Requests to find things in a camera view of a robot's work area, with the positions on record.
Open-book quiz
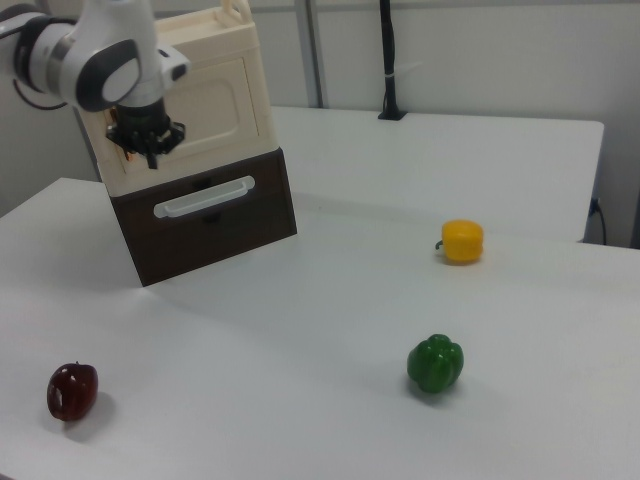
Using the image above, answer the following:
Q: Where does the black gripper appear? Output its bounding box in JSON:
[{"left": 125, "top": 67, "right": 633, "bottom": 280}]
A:
[{"left": 105, "top": 96, "right": 188, "bottom": 172}]

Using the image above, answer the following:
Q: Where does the cream cabinet door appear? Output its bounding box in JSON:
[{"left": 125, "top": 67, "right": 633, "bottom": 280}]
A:
[{"left": 102, "top": 49, "right": 262, "bottom": 166}]

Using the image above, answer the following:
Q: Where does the cream plastic cabinet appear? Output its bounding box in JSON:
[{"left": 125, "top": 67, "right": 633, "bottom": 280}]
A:
[{"left": 74, "top": 0, "right": 279, "bottom": 198}]

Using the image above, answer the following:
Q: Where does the dark brown drawer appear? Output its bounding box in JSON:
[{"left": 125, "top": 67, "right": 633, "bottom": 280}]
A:
[{"left": 108, "top": 146, "right": 299, "bottom": 289}]

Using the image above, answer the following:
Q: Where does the dark red apple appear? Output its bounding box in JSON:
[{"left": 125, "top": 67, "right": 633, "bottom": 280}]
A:
[{"left": 46, "top": 361, "right": 100, "bottom": 422}]

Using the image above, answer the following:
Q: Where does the yellow bell pepper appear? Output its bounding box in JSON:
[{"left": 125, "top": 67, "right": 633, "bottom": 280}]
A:
[{"left": 433, "top": 218, "right": 485, "bottom": 265}]

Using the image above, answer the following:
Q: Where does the green bell pepper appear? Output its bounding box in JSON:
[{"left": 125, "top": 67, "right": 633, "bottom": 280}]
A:
[{"left": 405, "top": 333, "right": 466, "bottom": 394}]

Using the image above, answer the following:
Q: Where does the white drawer handle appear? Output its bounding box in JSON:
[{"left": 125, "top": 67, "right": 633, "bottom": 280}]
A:
[{"left": 152, "top": 175, "right": 258, "bottom": 220}]

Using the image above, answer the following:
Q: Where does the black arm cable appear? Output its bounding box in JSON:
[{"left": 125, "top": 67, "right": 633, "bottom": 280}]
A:
[{"left": 11, "top": 78, "right": 69, "bottom": 110}]

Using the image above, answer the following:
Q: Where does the black camera stand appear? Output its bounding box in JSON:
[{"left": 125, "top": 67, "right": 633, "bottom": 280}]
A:
[{"left": 376, "top": 0, "right": 409, "bottom": 123}]

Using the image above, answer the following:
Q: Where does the black wall cable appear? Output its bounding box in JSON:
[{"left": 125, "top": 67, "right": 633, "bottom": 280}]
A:
[{"left": 588, "top": 196, "right": 609, "bottom": 247}]

